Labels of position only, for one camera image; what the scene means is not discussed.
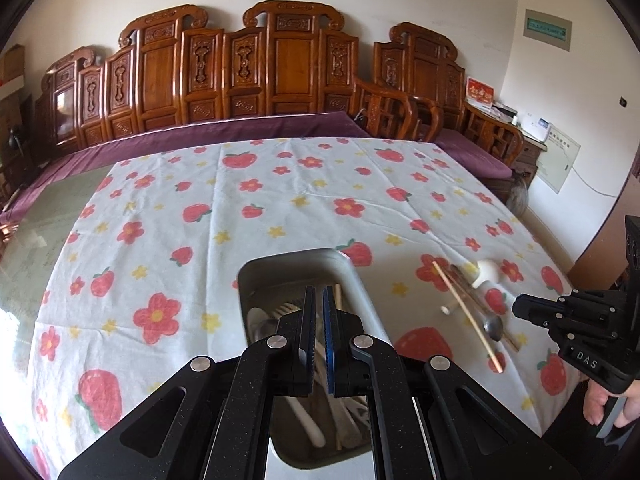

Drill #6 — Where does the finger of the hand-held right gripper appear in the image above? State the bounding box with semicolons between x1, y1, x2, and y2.
512;294;615;342
557;287;629;311

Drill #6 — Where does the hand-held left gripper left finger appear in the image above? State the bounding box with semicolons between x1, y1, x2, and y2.
57;285;317;480

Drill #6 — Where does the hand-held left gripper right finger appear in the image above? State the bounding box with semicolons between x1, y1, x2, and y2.
322;286;581;480

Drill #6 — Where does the silver metal fork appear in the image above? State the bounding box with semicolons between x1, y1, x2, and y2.
272;300;304;322
342;396;369;449

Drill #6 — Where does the silver metal spoon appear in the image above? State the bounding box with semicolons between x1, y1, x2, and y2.
452;269;507;342

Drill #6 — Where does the rectangular metal tin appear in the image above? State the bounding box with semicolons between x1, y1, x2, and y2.
235;247;401;480

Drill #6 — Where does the light bamboo chopstick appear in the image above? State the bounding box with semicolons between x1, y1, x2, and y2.
431;260;506;375

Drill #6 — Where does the person's right hand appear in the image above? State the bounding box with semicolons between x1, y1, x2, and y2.
583;377;640;429

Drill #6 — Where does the clear plastic bag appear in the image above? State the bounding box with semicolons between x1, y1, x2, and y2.
509;180;532;217

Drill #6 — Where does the strawberry flower print tablecloth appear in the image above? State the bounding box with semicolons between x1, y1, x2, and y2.
27;136;585;480

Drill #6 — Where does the wooden side table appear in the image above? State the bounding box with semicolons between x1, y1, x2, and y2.
514;127;549;187

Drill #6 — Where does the purple armchair cushion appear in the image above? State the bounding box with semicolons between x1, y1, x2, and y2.
434;128;514;182

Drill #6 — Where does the white electronic device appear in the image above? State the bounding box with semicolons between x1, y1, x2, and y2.
517;112;554;142

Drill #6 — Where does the red box on side table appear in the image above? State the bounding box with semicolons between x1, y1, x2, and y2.
465;77;495;111

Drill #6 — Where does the long purple bench cushion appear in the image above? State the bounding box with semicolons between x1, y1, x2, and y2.
0;110;372;228

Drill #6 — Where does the carved wooden armchair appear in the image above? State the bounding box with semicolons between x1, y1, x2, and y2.
372;22;527;182

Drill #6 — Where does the carved wooden sofa bench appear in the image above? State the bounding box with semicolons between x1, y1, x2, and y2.
34;1;442;162

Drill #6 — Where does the black desk lamp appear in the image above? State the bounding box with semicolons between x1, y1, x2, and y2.
4;126;27;162

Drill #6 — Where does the flat white box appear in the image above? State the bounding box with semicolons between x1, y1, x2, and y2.
0;75;32;102

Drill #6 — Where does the brown cardboard box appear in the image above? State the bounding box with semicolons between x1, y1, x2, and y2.
0;44;26;77

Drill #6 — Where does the white wall cable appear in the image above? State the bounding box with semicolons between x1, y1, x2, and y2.
569;164;627;200

